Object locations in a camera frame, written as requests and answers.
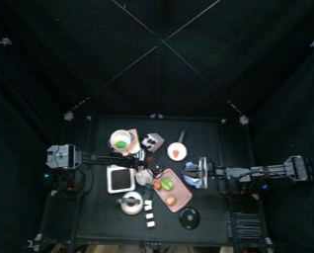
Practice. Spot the small black round dish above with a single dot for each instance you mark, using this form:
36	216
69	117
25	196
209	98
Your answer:
156	167

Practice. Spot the white toy knife block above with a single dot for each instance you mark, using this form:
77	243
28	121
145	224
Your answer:
156	140

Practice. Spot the orange toy food slice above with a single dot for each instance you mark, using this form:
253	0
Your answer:
175	153

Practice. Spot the blue bowl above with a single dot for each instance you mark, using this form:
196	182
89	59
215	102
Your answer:
191	181

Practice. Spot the white toy frying pan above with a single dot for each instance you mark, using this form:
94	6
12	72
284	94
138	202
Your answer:
177	147

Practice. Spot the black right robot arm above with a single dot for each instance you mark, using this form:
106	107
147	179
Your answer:
295	168

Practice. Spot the small red toy apple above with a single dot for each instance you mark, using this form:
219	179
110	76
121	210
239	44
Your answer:
149	159

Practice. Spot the green toy vegetable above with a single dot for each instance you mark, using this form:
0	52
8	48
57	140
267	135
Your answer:
165	184

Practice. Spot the pink plastic tray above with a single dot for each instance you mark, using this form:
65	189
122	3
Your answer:
181	192

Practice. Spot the green toy food piece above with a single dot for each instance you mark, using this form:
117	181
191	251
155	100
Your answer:
120	144

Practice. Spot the small white bowl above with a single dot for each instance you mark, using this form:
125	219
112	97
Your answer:
144	177

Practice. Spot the tan round toy food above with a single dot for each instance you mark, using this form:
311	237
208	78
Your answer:
171	200

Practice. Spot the cream toy pot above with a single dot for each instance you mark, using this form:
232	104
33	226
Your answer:
121	136

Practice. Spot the white square tray black centre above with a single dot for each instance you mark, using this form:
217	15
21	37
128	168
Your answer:
120	179

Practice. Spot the black round bowl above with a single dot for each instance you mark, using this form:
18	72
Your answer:
188	218

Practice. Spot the small white box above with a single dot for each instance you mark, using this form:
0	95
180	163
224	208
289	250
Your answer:
148	206
149	215

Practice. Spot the white text label sticker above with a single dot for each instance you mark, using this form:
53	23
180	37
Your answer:
245	227

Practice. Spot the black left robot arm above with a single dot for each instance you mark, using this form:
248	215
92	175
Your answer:
66	156

